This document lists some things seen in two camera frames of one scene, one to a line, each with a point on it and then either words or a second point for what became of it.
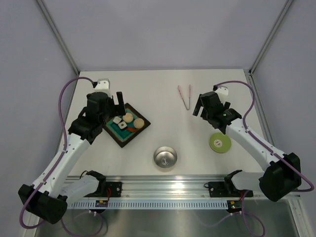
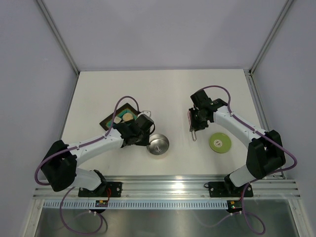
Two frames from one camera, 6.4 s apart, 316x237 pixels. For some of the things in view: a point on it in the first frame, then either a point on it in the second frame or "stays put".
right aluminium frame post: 288,4 stays put
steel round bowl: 165,157 → 159,144
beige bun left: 128,117 stays put
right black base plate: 226,189 stays put
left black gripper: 116,108 → 145,142
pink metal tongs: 181,96 → 193,133
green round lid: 219,142 stays put
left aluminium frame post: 59,36 stays put
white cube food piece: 117,120 stays put
